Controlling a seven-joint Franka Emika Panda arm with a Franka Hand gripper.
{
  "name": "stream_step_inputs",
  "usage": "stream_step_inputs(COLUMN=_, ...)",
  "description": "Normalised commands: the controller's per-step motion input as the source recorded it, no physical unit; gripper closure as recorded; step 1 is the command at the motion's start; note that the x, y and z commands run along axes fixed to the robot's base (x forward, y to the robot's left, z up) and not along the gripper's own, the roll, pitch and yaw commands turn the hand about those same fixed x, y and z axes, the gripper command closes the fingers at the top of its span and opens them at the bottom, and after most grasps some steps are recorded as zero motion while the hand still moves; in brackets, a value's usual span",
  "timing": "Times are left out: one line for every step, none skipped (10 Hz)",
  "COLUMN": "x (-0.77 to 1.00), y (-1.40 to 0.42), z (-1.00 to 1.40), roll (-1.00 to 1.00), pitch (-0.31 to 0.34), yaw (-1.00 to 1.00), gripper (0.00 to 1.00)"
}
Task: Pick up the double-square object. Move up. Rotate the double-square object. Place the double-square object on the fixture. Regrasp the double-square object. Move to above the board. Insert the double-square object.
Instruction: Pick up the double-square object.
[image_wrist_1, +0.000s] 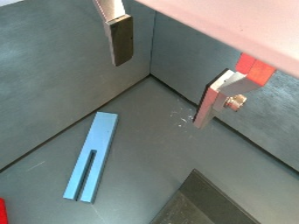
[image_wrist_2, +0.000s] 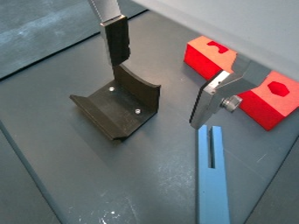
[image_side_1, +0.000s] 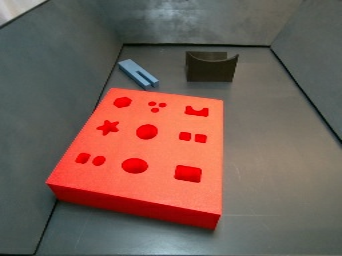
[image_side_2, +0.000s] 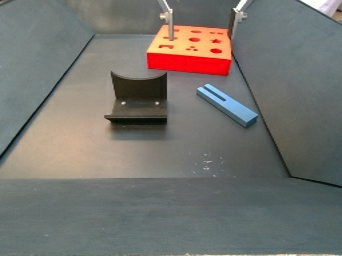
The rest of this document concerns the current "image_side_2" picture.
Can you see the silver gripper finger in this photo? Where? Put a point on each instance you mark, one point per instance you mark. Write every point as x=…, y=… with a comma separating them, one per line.
x=237, y=16
x=168, y=17

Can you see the blue double-square slotted block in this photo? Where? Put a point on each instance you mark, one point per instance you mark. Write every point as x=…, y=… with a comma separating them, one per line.
x=234, y=109

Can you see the red shape-sorting board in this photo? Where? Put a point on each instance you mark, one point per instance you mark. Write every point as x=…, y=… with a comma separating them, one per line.
x=200, y=50

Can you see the black curved cradle stand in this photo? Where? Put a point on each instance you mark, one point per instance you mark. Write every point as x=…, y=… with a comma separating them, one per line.
x=141, y=99

